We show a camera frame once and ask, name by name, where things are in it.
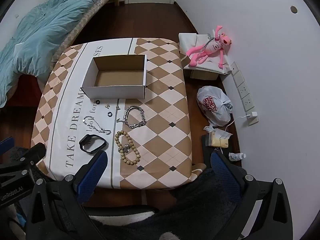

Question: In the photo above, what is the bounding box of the crumpled white tissue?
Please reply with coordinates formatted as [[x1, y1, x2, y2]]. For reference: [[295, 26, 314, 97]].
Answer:
[[203, 126, 215, 133]]

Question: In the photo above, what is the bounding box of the white wall power strip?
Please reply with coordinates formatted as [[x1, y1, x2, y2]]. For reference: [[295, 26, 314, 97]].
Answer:
[[231, 61, 258, 114]]

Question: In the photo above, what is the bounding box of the white cardboard box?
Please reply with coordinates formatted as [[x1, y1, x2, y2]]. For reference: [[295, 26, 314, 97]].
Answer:
[[81, 54, 147, 100]]

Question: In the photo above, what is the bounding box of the black smart band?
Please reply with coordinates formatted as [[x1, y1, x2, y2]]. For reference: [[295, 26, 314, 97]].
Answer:
[[79, 134, 108, 155]]

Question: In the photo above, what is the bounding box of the white cloth bag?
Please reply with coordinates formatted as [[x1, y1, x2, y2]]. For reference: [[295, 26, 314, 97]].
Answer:
[[178, 33, 232, 74]]

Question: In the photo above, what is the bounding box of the white charger with cable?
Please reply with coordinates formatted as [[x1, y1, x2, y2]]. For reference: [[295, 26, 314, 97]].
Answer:
[[225, 111, 259, 131]]

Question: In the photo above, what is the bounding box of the wooden bead bracelet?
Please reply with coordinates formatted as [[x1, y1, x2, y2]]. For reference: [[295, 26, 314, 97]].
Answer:
[[114, 130, 142, 166]]

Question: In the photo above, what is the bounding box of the pink panther plush toy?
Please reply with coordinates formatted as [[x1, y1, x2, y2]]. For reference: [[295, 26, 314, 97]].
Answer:
[[186, 25, 232, 69]]

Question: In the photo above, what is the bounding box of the bed with patterned mattress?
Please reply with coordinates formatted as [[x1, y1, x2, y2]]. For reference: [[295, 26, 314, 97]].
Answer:
[[48, 0, 121, 66]]

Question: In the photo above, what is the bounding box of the thick silver chain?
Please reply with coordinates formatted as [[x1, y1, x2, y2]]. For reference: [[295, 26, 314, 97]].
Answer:
[[116, 106, 147, 129]]

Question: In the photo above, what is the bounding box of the teal duvet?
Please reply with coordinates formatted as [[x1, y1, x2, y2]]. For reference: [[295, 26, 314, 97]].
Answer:
[[1, 0, 97, 107]]

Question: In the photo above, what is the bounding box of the small white bottle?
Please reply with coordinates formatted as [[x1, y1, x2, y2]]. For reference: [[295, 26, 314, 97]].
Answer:
[[228, 153, 246, 161]]

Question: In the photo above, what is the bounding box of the white plastic bag red print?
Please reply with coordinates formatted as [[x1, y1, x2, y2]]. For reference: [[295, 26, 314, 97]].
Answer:
[[196, 86, 233, 127]]

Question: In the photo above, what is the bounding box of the checkered tablecloth with text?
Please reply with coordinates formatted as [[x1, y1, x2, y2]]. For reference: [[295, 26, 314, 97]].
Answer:
[[31, 38, 205, 189]]

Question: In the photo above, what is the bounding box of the cardboard box under bag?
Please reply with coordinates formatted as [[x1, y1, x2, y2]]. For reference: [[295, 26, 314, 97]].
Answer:
[[190, 70, 219, 81]]

